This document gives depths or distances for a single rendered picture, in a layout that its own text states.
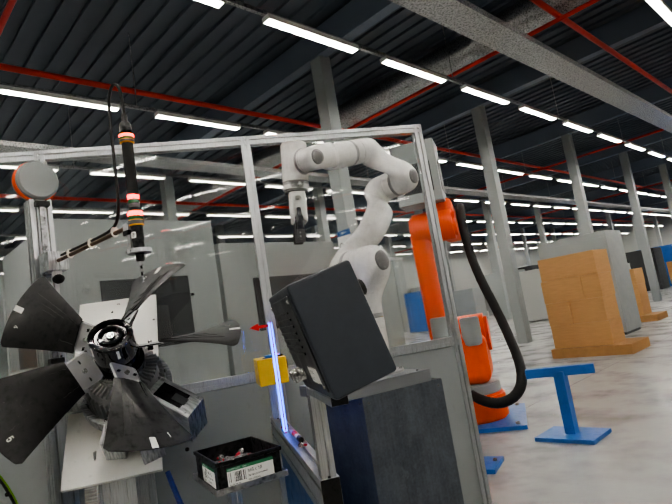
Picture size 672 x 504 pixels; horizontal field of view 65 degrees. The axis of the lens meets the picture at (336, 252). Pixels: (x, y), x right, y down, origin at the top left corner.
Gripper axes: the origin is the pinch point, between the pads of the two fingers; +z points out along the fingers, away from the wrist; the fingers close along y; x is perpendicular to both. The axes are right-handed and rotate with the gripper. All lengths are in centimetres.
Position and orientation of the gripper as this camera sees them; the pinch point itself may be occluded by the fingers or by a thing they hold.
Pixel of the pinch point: (299, 239)
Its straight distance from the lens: 169.4
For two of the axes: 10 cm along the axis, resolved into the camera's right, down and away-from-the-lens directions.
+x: -9.9, 0.6, -1.5
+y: -1.5, 0.8, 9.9
